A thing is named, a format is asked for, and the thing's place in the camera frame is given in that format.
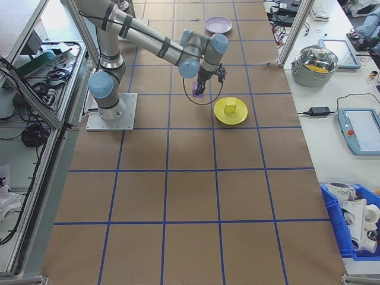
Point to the white power strip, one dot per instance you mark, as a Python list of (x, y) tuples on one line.
[(51, 95)]

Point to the white keyboard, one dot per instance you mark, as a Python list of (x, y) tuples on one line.
[(320, 10)]

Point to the purple plate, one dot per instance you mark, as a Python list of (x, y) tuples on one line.
[(218, 23)]

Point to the black power brick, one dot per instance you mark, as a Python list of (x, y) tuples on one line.
[(286, 20)]

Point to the metal bar frame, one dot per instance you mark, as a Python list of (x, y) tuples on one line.
[(84, 35)]

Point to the white pipe elbow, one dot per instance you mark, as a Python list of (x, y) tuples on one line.
[(372, 215)]

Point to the purple foam block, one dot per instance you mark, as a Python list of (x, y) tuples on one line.
[(194, 91)]

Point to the green flat panel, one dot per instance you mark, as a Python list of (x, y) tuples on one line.
[(41, 60)]

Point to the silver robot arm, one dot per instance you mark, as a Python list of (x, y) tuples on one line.
[(124, 4), (142, 32)]

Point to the yellow plate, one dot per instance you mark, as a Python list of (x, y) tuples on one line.
[(237, 117)]

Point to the white pipe fitting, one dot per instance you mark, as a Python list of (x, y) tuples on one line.
[(368, 242)]

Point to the glass pot lid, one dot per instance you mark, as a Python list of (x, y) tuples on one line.
[(319, 58)]

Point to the white cloth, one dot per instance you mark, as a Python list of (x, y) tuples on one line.
[(6, 202)]

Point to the white side table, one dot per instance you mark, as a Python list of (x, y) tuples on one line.
[(320, 142)]

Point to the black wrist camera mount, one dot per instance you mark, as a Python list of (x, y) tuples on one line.
[(221, 74)]

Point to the yellow foam block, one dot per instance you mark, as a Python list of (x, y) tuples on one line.
[(229, 108)]

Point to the blue plastic bin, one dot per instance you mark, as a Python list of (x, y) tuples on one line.
[(332, 213)]

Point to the steel cooking pot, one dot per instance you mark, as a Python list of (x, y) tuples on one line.
[(311, 78)]

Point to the grey metal box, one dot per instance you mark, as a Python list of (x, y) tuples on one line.
[(35, 41)]

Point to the person in blue clothing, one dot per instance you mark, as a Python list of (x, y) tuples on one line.
[(371, 25)]

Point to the white mug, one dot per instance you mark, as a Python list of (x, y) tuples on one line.
[(340, 191)]

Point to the aluminium profile post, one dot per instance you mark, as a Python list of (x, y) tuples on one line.
[(294, 29)]

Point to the aluminium profile bar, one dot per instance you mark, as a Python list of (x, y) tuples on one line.
[(29, 280), (360, 279)]

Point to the black power adapter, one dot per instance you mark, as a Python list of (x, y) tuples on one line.
[(320, 110)]

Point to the white pipe assembly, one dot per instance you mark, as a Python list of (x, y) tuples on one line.
[(356, 213)]

